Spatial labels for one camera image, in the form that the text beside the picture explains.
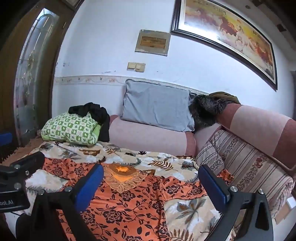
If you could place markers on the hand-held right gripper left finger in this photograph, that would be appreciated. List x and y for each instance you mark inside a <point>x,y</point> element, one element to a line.
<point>92,185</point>

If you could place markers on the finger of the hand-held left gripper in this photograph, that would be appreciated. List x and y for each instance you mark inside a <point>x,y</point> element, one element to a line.
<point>27,163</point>
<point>4,139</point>

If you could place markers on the olive cloth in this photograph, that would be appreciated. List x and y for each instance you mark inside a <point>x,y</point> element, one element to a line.
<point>225,96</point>

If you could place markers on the black garment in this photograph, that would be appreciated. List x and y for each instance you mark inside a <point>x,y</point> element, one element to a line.
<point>99,115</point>

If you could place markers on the large framed painting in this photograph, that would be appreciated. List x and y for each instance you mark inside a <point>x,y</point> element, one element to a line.
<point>231,32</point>

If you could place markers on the brown cardboard piece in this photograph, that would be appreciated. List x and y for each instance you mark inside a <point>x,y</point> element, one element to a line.
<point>283,212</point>

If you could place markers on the leaf printed blanket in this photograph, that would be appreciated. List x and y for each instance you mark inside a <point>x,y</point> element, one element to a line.
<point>192,208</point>

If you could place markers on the orange floral garment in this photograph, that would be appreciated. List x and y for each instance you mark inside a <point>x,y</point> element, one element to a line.
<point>129,204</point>

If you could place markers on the striped floral cushion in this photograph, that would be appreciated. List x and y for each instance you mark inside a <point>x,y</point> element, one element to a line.
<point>249,166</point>

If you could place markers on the green checked pillow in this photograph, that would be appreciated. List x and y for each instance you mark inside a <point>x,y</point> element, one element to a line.
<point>69,128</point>

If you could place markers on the beige light switch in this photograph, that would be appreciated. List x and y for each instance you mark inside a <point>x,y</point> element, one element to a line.
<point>136,66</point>

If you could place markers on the wooden door with glass panel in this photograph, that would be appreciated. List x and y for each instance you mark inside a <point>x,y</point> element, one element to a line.
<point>30,76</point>

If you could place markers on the pink sofa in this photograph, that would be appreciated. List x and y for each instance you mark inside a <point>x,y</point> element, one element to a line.
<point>259,125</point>

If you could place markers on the small framed picture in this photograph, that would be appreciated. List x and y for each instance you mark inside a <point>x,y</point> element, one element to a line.
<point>152,42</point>

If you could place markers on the grey pillow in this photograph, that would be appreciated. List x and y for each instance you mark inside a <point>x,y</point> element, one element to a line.
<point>157,106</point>

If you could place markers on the dark fur garment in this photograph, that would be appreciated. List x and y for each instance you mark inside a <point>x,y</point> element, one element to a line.
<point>205,109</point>

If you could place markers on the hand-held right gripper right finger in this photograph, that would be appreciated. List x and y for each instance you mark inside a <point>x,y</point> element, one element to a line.
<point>211,186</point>

